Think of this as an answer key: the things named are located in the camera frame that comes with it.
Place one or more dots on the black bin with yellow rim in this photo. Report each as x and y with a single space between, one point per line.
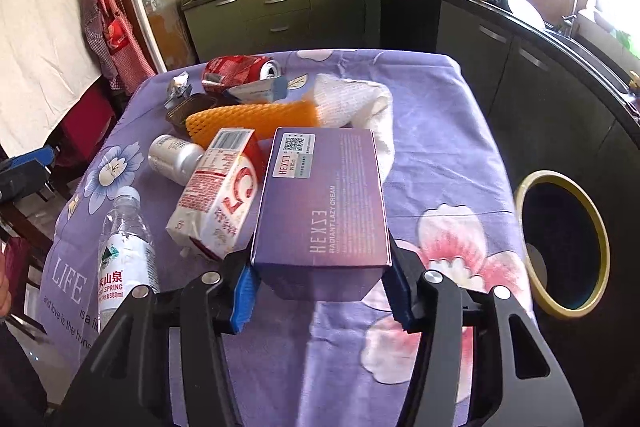
565 247

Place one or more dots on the red and white milk carton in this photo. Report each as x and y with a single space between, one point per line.
215 202

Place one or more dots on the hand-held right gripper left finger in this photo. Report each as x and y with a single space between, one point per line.
242 299

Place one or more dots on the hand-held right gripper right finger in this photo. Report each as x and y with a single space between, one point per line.
400 302

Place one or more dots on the green cabinet with drawers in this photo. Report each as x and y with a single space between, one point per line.
280 17

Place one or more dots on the clear plastic water bottle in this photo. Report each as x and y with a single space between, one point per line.
125 252

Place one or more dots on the purple cosmetics box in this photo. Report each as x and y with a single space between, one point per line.
320 207

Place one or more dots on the dented red soda can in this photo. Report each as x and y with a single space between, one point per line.
230 69

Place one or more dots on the crumpled white snack wrapper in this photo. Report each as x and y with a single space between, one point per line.
177 89

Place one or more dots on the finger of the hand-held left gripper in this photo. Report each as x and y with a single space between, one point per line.
31 156
22 182

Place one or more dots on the silver metal can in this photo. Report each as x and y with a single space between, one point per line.
172 154

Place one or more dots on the orange foam net sleeve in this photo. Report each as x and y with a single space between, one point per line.
250 117

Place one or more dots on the red chair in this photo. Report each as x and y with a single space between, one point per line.
85 127

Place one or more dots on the metal faucet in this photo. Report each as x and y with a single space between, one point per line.
570 24

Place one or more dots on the dark curved kitchen cabinet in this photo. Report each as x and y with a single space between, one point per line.
475 57

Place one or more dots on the brown plastic tray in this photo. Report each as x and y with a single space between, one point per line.
181 116

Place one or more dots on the red checkered apron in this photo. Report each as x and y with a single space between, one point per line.
125 47

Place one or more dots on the white foam net sleeve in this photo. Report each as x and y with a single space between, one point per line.
350 102

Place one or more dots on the small blue and white carton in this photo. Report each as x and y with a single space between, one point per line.
260 92

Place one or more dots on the white plate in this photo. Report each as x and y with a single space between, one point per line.
525 9

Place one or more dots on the white hanging cloth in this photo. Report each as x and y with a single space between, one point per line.
40 32

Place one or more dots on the purple floral tablecloth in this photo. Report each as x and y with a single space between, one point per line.
450 157

